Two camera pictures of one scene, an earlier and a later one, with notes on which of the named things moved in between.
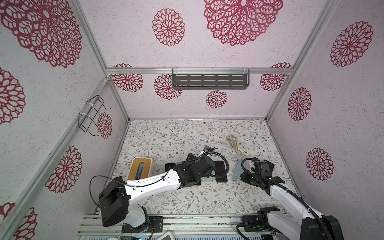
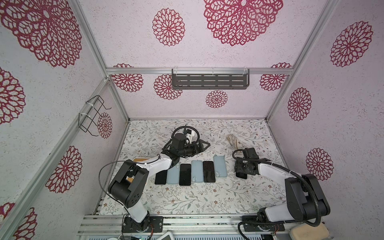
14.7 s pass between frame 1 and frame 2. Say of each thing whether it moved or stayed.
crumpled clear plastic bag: stayed
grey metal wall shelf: stayed
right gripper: moved
